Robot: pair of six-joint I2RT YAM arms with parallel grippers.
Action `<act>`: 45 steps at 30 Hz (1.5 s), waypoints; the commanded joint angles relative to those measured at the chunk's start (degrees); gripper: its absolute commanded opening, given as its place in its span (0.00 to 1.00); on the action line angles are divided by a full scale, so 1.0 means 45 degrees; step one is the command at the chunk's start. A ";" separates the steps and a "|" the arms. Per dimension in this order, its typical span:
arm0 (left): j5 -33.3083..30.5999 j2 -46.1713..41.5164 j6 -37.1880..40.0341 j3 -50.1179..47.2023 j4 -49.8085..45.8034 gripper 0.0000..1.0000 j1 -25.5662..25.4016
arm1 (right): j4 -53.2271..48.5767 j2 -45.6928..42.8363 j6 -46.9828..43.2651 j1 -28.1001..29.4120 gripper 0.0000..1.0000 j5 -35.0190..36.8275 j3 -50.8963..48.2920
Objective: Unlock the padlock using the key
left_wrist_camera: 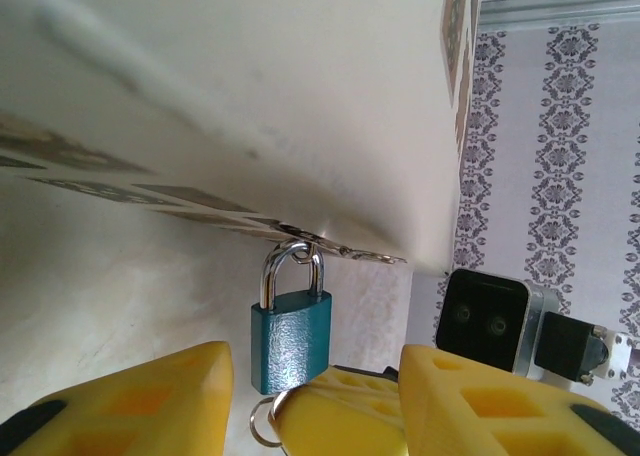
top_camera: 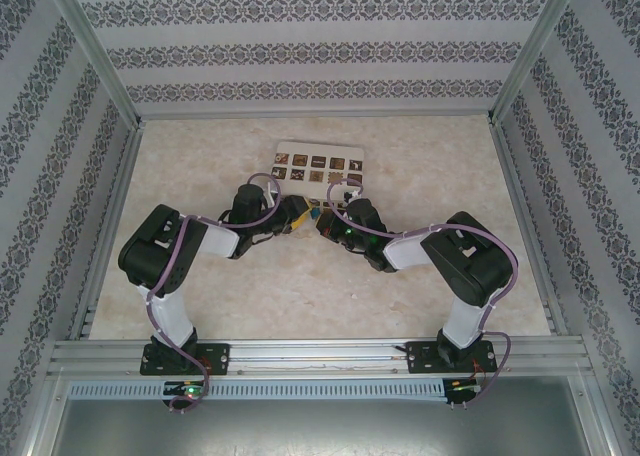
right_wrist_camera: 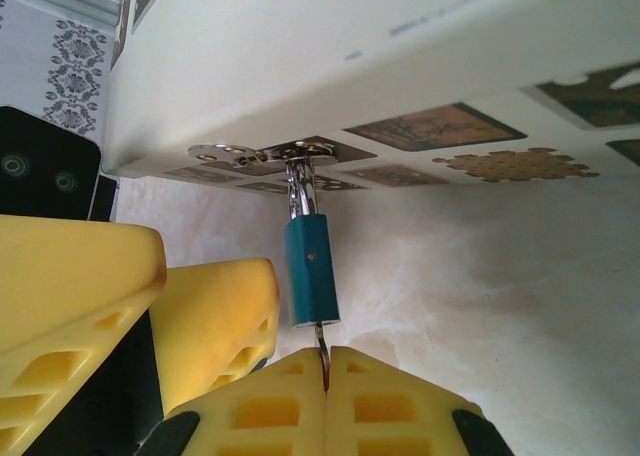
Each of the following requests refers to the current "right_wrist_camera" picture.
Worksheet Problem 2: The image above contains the white box with printed pictures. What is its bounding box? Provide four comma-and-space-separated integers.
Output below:
102, 0, 640, 193

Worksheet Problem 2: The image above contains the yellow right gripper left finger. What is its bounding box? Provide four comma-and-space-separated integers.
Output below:
134, 348, 327, 456

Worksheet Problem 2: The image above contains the silver metal hasp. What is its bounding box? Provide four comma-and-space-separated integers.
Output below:
188, 138, 342, 171

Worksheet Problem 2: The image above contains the teal handled metal tool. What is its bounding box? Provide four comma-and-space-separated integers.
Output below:
282, 158, 343, 331

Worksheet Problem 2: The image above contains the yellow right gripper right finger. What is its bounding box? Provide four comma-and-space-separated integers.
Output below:
325, 346, 511, 456

